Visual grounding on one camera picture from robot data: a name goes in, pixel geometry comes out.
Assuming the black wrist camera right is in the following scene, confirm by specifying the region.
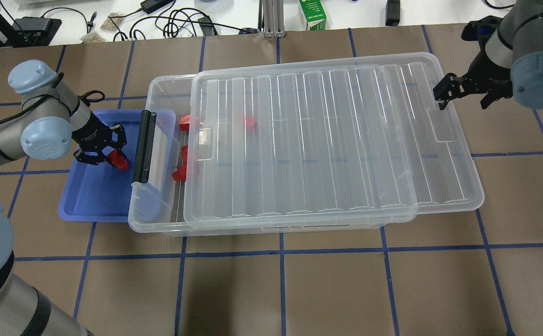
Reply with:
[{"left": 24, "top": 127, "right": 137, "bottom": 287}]
[{"left": 460, "top": 15, "right": 503, "bottom": 48}]

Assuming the red block far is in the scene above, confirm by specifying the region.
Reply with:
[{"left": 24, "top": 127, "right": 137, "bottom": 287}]
[{"left": 244, "top": 115, "right": 258, "bottom": 132}]

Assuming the red block middle lower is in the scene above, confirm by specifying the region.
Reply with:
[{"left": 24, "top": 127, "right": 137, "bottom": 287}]
[{"left": 172, "top": 164, "right": 197, "bottom": 182}]

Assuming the green milk carton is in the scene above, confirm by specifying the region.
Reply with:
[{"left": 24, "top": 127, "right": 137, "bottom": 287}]
[{"left": 298, "top": 0, "right": 327, "bottom": 31}]

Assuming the red block carried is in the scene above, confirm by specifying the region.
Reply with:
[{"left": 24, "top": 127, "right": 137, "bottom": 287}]
[{"left": 107, "top": 149, "right": 130, "bottom": 172}]

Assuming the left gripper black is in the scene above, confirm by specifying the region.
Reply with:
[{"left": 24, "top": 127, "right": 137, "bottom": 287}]
[{"left": 72, "top": 114, "right": 127, "bottom": 166}]

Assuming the aluminium frame post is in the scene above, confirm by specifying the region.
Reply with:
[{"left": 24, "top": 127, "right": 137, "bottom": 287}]
[{"left": 258, "top": 0, "right": 285, "bottom": 38}]

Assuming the red block near latch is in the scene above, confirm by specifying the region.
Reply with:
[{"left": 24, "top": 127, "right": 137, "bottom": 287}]
[{"left": 177, "top": 114, "right": 201, "bottom": 132}]

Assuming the black power adapter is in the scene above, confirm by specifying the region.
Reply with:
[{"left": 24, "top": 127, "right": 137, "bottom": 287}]
[{"left": 140, "top": 0, "right": 175, "bottom": 14}]

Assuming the blue plastic tray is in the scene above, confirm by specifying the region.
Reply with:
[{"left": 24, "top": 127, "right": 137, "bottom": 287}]
[{"left": 58, "top": 108, "right": 177, "bottom": 223}]

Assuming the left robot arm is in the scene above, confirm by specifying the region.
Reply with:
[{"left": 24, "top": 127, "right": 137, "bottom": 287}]
[{"left": 0, "top": 60, "right": 129, "bottom": 336}]

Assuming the black device on table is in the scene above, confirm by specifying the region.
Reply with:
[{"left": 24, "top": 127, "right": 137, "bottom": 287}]
[{"left": 0, "top": 16, "right": 62, "bottom": 48}]

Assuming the black box latch handle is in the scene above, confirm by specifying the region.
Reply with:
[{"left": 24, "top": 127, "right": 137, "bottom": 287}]
[{"left": 132, "top": 109, "right": 157, "bottom": 183}]

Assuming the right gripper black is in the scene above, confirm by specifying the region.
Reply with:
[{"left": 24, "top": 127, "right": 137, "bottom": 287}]
[{"left": 433, "top": 49, "right": 513, "bottom": 111}]

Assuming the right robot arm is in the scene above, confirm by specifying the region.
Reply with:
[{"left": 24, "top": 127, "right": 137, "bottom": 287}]
[{"left": 433, "top": 0, "right": 543, "bottom": 110}]

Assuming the clear plastic box lid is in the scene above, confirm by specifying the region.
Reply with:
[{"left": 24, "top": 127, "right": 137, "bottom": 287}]
[{"left": 183, "top": 52, "right": 485, "bottom": 230}]

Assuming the clear plastic storage box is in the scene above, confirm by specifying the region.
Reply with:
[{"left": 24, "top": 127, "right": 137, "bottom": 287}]
[{"left": 128, "top": 64, "right": 418, "bottom": 236}]

